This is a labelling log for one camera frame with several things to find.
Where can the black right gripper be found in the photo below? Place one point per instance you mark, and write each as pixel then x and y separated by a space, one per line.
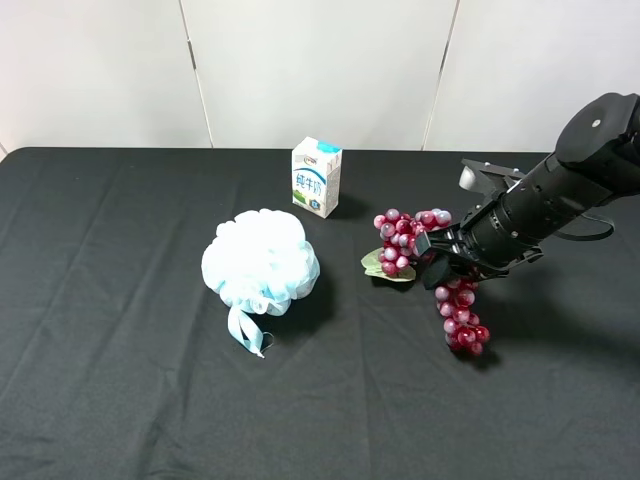
pixel 481 247

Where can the red artificial grape bunch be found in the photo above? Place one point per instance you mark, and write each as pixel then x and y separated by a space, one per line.
pixel 399 260

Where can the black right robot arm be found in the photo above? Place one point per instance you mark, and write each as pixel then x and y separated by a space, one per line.
pixel 595 161

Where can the white blue milk carton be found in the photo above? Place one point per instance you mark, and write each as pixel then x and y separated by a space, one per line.
pixel 315 176

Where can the blue white bath loofah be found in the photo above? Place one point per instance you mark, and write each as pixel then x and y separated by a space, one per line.
pixel 258 263

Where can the black tablecloth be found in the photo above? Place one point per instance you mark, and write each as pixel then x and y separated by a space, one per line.
pixel 116 362

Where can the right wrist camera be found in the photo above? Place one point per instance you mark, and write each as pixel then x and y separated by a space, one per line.
pixel 486 178

